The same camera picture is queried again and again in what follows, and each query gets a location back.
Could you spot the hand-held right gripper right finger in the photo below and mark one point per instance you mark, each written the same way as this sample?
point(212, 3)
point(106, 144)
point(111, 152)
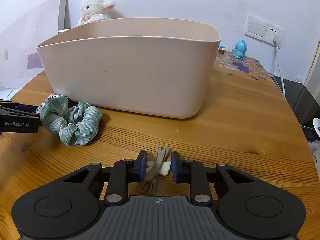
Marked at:
point(176, 166)

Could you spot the beige plastic storage bin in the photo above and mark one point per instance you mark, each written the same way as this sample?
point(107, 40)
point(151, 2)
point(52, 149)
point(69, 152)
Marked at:
point(130, 67)

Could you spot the purple pillow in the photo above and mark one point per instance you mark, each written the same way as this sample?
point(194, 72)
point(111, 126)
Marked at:
point(33, 61)

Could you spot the white wall switch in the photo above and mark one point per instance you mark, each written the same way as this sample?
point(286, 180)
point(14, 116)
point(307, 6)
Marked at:
point(257, 26)

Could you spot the white plush lamb toy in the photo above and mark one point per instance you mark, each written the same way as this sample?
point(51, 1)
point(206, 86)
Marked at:
point(96, 8)

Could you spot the purple flower table mat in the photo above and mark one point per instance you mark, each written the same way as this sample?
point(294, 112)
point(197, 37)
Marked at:
point(240, 65)

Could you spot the white round object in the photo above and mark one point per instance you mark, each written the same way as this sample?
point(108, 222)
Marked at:
point(317, 126)

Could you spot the white wall socket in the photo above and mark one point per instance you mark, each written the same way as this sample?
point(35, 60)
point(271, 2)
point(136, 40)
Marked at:
point(275, 33)

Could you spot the khaki hair clip white flower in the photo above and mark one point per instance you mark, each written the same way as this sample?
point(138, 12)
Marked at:
point(153, 166)
point(163, 168)

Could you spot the blue toy figure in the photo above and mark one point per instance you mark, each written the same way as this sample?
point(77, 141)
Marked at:
point(239, 50)

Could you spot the green fabric scrunchie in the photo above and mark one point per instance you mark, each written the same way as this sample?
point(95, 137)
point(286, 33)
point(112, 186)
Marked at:
point(72, 122)

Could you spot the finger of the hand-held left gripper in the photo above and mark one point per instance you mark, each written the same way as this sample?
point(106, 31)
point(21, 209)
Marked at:
point(23, 109)

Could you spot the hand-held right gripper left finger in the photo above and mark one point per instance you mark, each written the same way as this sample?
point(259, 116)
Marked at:
point(142, 166)

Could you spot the black box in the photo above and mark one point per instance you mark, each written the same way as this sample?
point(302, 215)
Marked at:
point(300, 100)

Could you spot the small mushroom figurine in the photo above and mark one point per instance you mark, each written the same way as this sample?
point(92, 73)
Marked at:
point(221, 48)

